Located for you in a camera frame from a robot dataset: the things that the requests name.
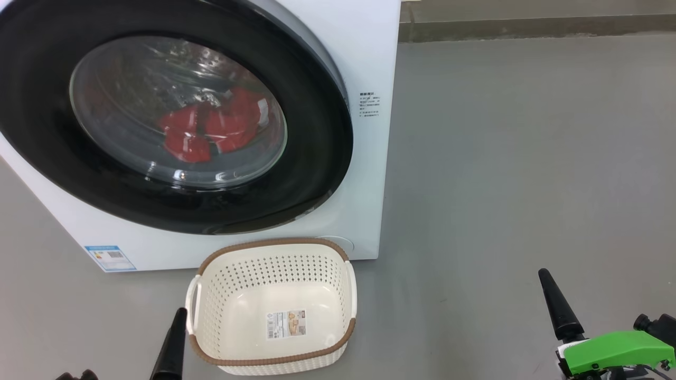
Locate grey wall baseboard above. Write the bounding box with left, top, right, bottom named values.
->
left=399, top=14, right=676, bottom=43

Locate blue energy label sticker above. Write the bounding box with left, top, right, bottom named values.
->
left=84, top=244, right=137, bottom=273

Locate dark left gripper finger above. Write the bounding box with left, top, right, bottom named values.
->
left=150, top=308, right=189, bottom=380

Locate washing machine door glass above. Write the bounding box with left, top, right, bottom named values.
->
left=0, top=0, right=354, bottom=236

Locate red and white jersey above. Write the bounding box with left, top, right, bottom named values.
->
left=158, top=87, right=270, bottom=164

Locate cream laundry basket brown rim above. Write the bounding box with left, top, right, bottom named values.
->
left=185, top=237, right=358, bottom=376

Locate printed food package label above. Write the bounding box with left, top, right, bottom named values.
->
left=266, top=309, right=307, bottom=341

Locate white front-load washing machine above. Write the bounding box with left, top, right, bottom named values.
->
left=0, top=0, right=402, bottom=273

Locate round white filter cover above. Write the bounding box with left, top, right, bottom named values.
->
left=316, top=235, right=355, bottom=259

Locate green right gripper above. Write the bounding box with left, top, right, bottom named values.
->
left=538, top=268, right=676, bottom=380

